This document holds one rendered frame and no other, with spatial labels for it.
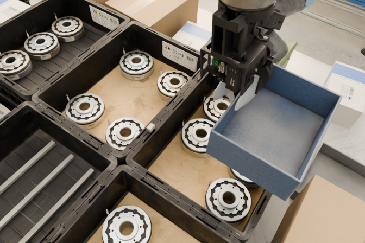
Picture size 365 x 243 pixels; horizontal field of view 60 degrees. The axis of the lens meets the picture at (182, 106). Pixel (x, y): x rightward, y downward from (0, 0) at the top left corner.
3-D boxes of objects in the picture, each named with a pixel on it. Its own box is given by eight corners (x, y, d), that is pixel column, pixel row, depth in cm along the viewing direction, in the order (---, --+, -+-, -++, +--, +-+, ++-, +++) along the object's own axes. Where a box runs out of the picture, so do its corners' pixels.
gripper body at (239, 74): (197, 79, 47) (198, 6, 38) (228, 49, 52) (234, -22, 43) (243, 100, 44) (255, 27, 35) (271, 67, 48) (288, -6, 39)
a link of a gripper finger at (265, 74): (237, 87, 52) (241, 44, 45) (243, 81, 53) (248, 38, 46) (263, 98, 50) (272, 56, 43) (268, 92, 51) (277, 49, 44)
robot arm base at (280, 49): (256, 51, 117) (245, 27, 113) (294, 42, 106) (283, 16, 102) (239, 73, 108) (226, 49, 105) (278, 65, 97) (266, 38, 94)
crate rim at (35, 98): (133, 25, 100) (132, 19, 98) (214, 64, 91) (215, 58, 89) (31, 103, 79) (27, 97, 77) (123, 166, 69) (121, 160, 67)
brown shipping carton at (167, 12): (157, 5, 143) (156, -29, 131) (196, 24, 135) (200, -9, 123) (109, 37, 128) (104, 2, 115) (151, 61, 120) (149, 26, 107)
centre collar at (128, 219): (126, 212, 67) (125, 211, 67) (143, 226, 66) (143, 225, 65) (109, 231, 65) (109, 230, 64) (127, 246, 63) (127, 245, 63)
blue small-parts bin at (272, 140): (256, 83, 65) (264, 58, 59) (326, 119, 60) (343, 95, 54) (205, 152, 54) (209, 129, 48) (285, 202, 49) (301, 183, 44)
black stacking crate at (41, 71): (73, 17, 117) (65, -12, 108) (134, 48, 108) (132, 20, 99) (-24, 78, 96) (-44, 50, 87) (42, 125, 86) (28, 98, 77)
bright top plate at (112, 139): (122, 112, 85) (122, 111, 84) (153, 129, 82) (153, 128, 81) (97, 139, 79) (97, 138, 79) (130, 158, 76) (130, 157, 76)
